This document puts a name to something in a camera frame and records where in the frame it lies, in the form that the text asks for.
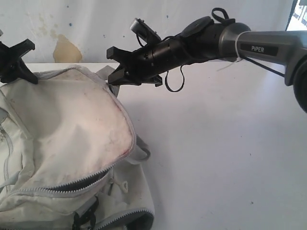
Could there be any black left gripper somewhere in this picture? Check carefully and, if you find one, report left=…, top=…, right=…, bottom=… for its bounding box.
left=0, top=39, right=38, bottom=84

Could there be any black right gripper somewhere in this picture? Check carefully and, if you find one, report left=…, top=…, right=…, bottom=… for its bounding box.
left=106, top=39, right=189, bottom=86

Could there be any white fabric backpack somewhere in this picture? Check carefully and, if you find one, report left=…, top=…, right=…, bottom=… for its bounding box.
left=0, top=66, right=154, bottom=230

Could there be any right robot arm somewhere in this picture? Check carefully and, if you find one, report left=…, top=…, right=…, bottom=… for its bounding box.
left=106, top=16, right=307, bottom=110

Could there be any black right camera cable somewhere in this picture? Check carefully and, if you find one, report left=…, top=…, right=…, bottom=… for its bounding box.
left=164, top=66, right=186, bottom=93

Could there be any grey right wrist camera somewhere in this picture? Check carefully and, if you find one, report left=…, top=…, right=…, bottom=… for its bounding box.
left=130, top=18, right=162, bottom=45

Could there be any white cable tie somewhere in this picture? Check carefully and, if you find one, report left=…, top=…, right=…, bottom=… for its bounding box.
left=217, top=32, right=245, bottom=71

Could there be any dark window frame post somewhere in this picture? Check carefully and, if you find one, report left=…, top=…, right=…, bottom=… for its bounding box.
left=285, top=0, right=298, bottom=30

